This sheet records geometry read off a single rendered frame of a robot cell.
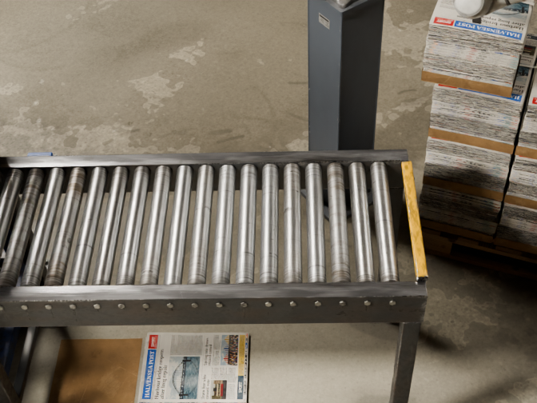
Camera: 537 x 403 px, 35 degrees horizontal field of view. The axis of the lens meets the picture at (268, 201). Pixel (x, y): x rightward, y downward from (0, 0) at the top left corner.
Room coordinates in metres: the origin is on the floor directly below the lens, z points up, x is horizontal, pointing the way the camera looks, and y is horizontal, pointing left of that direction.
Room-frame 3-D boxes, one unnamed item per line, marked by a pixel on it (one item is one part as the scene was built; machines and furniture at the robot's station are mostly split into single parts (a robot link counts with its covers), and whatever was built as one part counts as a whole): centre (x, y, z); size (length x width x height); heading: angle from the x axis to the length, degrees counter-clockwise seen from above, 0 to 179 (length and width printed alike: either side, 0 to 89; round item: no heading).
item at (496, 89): (2.13, -0.67, 0.86); 0.29 x 0.16 x 0.04; 68
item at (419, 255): (1.56, -0.40, 0.81); 0.43 x 0.03 x 0.02; 177
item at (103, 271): (1.62, 0.45, 0.77); 0.47 x 0.05 x 0.05; 177
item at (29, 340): (1.64, 0.84, 0.17); 0.45 x 0.03 x 0.03; 177
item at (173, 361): (1.61, 0.29, 0.01); 0.37 x 0.28 x 0.01; 87
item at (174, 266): (1.60, 0.26, 0.77); 0.47 x 0.05 x 0.05; 177
